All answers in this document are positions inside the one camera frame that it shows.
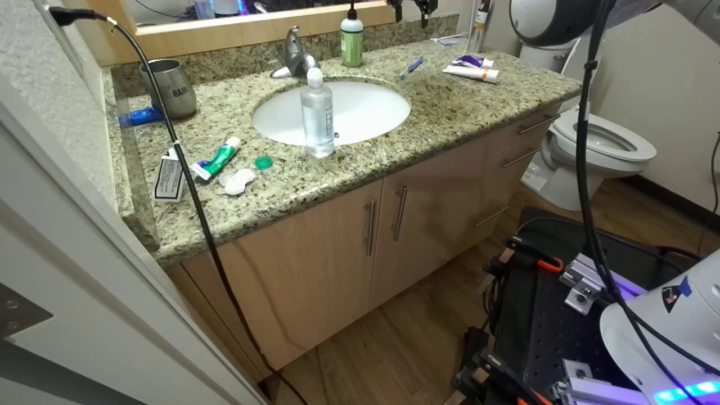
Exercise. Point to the white toilet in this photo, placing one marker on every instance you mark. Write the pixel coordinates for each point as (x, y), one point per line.
(616, 154)

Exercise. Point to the white oval sink basin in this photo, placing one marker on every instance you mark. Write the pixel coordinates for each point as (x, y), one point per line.
(360, 113)

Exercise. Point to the light wood vanity cabinet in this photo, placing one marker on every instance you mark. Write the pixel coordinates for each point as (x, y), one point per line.
(316, 261)

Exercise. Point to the flat pale plastic packet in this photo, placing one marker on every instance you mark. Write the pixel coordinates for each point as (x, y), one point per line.
(451, 40)

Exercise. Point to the white toothpaste tube orange cap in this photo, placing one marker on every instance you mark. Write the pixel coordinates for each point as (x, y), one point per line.
(468, 72)

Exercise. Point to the green white toothpaste tube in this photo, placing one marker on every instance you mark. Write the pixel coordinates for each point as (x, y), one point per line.
(216, 157)

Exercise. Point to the grey metal toothbrush holder cup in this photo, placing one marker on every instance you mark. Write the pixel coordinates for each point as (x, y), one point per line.
(172, 91)

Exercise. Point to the clear plastic bottle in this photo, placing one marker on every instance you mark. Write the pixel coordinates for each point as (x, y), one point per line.
(317, 113)

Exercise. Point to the white door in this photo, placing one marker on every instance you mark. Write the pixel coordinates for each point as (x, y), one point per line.
(81, 284)

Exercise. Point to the aluminium robot mounting plate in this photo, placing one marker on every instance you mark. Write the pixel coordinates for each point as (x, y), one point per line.
(581, 289)

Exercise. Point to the blue white toothbrush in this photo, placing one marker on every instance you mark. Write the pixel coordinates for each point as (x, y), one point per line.
(413, 65)

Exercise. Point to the blue flat plastic item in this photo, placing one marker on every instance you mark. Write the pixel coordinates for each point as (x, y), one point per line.
(141, 114)

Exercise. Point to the orange black clamp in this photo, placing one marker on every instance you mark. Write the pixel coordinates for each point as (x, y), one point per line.
(536, 255)

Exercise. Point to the wood framed wall mirror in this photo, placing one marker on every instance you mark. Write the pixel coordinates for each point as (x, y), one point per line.
(249, 28)

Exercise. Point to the small green round cap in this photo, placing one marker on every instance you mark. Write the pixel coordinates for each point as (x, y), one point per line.
(263, 162)

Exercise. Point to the small grey rectangular box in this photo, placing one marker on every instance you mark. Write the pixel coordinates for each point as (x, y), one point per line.
(169, 175)

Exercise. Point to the white contact lens case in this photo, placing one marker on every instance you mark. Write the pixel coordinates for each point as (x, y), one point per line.
(240, 182)

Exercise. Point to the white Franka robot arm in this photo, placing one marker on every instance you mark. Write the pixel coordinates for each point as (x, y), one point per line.
(553, 18)

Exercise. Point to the purple white tube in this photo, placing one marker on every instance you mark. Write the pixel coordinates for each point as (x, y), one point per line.
(474, 62)

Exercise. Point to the chrome sink faucet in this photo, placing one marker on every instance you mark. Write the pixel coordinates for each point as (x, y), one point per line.
(295, 54)

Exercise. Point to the black robot table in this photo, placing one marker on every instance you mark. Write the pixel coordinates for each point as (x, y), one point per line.
(540, 315)

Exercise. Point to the green soap pump bottle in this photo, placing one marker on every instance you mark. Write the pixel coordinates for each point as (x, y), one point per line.
(351, 40)

